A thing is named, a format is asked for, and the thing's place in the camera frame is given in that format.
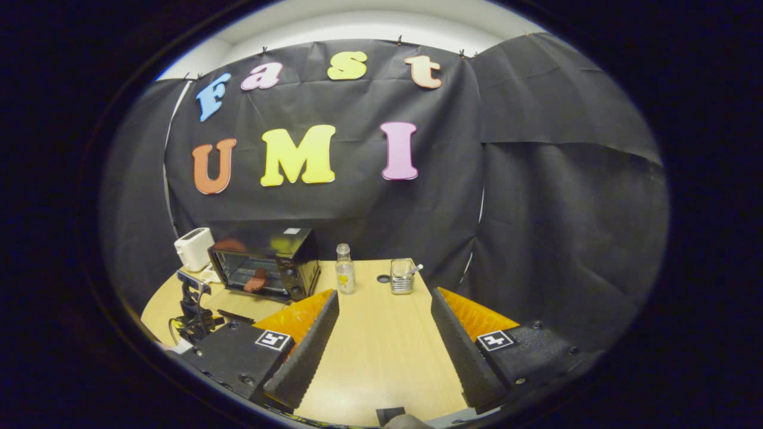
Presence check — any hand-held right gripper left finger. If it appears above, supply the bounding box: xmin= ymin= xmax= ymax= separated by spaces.
xmin=178 ymin=290 xmax=340 ymax=412

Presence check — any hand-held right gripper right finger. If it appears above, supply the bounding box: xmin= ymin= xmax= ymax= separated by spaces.
xmin=430 ymin=287 xmax=604 ymax=415

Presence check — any black electric oven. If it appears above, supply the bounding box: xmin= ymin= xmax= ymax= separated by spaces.
xmin=207 ymin=226 xmax=321 ymax=325

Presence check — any white toaster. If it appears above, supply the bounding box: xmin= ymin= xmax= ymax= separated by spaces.
xmin=174 ymin=228 xmax=215 ymax=272

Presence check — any clear glass bottle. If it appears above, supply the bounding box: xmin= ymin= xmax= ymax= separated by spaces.
xmin=335 ymin=243 xmax=357 ymax=295

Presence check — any metal mesh holder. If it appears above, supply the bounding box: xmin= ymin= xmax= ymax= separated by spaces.
xmin=390 ymin=258 xmax=416 ymax=295

